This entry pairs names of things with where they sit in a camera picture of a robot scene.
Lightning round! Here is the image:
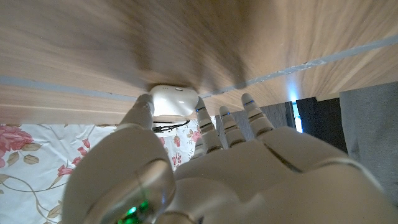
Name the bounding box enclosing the white AirPods case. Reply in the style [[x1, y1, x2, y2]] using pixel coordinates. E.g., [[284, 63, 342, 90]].
[[149, 85, 200, 118]]

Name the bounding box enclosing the floral print backdrop curtain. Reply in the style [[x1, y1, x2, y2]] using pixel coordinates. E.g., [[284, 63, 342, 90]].
[[0, 116, 219, 224]]

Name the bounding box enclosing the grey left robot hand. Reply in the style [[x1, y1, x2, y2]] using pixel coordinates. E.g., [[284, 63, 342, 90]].
[[62, 92, 398, 224]]

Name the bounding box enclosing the person in grey trousers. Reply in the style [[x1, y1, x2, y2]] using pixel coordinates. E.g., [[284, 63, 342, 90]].
[[338, 81, 398, 207]]

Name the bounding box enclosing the dark door panel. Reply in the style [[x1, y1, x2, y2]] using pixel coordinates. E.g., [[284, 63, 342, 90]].
[[214, 97, 348, 154]]

